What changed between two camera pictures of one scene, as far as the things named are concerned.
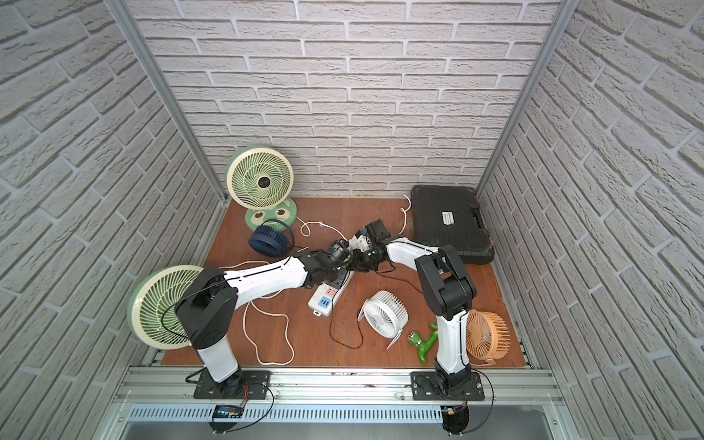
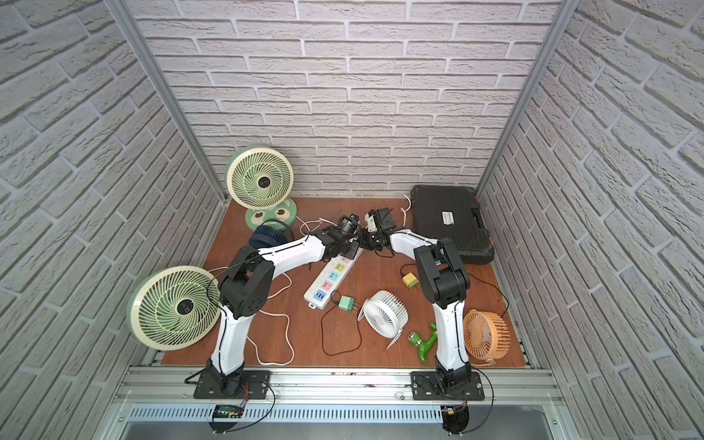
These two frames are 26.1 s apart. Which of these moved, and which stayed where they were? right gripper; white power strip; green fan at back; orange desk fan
Moved: right gripper
Stayed: white power strip; orange desk fan; green fan at back
